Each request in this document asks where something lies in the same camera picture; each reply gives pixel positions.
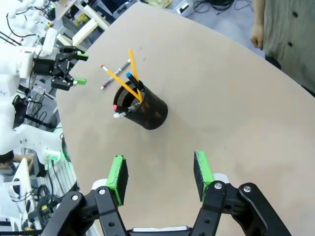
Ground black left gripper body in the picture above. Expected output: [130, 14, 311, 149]
[33, 56, 68, 77]

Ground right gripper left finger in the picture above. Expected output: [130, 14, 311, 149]
[41, 154, 129, 236]

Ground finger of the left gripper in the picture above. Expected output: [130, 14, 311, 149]
[51, 72, 88, 91]
[57, 46, 89, 62]

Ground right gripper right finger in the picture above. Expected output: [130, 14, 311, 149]
[190, 150, 293, 236]

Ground yellow pencil pink eraser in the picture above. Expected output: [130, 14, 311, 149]
[100, 64, 144, 102]

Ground black pen white end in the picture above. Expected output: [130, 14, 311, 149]
[113, 110, 132, 118]

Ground black pen pink cap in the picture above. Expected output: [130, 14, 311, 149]
[112, 103, 141, 114]

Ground black marker blue cap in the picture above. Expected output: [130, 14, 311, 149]
[126, 71, 146, 92]

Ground person's right forearm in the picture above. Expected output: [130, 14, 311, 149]
[252, 0, 266, 26]

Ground black mesh pen holder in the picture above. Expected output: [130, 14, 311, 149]
[113, 79, 169, 131]

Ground person's right hand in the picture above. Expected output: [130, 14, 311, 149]
[250, 23, 265, 50]

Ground seated person black hair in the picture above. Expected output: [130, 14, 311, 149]
[0, 150, 34, 177]

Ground person in olive shirt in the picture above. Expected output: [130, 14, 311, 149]
[252, 0, 315, 97]

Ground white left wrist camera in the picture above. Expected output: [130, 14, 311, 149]
[36, 27, 58, 58]

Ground white wooden frame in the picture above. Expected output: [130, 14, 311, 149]
[56, 0, 112, 48]

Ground black cable bundle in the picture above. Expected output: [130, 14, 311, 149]
[24, 181, 80, 222]

